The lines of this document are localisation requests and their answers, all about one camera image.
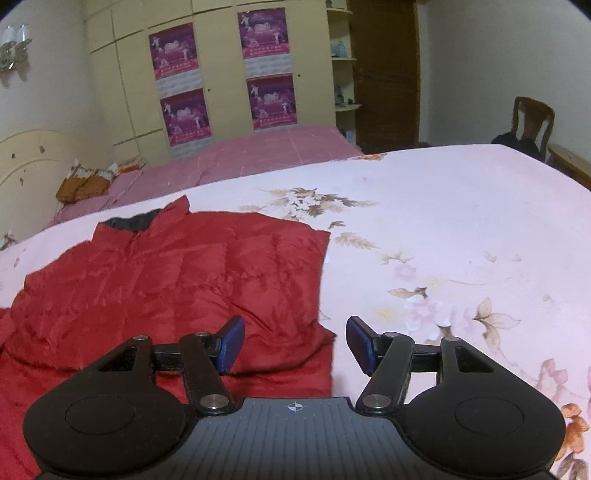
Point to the white orange patterned cloth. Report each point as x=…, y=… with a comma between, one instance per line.
x=127, y=166

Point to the pink floral bed sheet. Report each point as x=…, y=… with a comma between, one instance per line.
x=461, y=221

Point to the cream corner shelf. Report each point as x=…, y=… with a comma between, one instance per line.
x=341, y=69

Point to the cream yellow wardrobe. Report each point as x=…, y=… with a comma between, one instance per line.
x=221, y=69

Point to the brown wooden door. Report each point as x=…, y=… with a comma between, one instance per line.
x=385, y=78

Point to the glass wall lamp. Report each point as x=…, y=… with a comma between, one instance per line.
x=13, y=48

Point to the orange patterned pillow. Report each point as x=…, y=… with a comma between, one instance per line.
x=85, y=187

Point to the purple wall poster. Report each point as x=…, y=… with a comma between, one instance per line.
x=173, y=50
x=272, y=102
x=186, y=117
x=264, y=41

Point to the light wooden bench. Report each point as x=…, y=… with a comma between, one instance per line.
x=570, y=161

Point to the small shelf ornament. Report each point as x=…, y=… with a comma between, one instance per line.
x=340, y=94

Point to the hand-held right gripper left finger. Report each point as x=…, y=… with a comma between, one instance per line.
x=232, y=345

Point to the small pale figurine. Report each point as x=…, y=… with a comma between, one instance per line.
x=340, y=49

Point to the brown wooden chair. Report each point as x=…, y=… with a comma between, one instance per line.
x=533, y=117

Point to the pink checked bed cover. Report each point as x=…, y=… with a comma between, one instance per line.
x=254, y=152

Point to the red puffer jacket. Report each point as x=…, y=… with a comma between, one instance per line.
x=184, y=277

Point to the black bag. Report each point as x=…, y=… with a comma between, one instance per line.
x=512, y=143

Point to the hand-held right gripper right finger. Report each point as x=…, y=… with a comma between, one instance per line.
x=360, y=344

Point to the cream bed headboard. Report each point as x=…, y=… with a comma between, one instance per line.
x=27, y=161

